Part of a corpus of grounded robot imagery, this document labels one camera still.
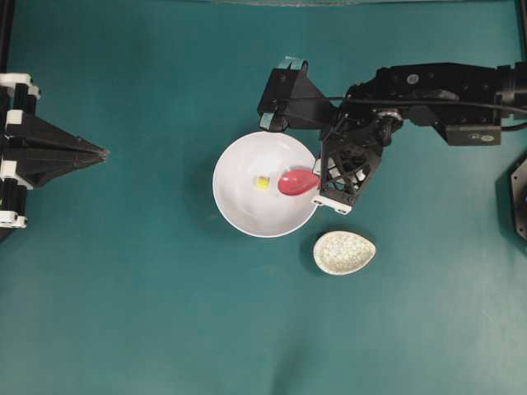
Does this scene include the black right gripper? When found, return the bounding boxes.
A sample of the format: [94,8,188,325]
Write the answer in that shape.
[312,118,383,215]

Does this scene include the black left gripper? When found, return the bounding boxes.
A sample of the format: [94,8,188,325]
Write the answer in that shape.
[1,73,110,240]

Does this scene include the red plastic spoon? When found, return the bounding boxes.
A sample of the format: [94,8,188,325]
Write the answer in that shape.
[277,168,319,197]

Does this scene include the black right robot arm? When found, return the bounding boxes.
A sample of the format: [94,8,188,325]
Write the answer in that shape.
[312,63,526,215]

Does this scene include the yellow hexagonal prism block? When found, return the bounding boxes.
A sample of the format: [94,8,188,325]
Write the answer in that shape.
[255,176,270,190]

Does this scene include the white ceramic bowl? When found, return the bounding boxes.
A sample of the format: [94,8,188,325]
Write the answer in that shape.
[212,132,317,238]

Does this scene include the speckled egg-shaped small dish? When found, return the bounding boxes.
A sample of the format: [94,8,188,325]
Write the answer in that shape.
[313,230,376,276]

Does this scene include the black round base right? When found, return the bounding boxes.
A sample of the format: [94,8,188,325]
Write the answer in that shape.
[495,153,526,249]

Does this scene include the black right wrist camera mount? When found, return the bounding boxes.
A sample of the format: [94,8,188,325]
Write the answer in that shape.
[257,56,339,132]

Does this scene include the black frame rail left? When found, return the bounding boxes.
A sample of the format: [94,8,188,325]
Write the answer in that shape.
[0,0,15,73]

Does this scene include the black frame rail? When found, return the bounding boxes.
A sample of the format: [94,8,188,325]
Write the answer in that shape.
[514,0,526,63]
[0,0,15,73]

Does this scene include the black frame rail right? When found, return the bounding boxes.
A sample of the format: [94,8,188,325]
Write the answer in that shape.
[514,0,526,63]

